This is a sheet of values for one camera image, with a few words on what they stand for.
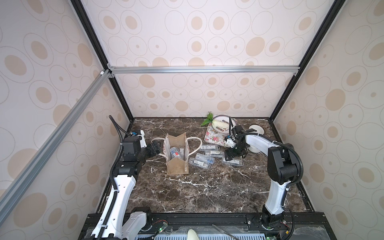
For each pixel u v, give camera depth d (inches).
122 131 25.0
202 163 36.8
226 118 48.1
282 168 20.6
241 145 31.2
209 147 39.4
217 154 38.4
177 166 35.0
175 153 36.9
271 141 22.7
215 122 44.1
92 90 29.7
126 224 21.4
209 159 37.3
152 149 26.5
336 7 26.7
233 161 37.1
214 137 42.9
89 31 29.3
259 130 43.0
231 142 35.3
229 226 28.7
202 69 35.2
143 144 26.4
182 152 38.3
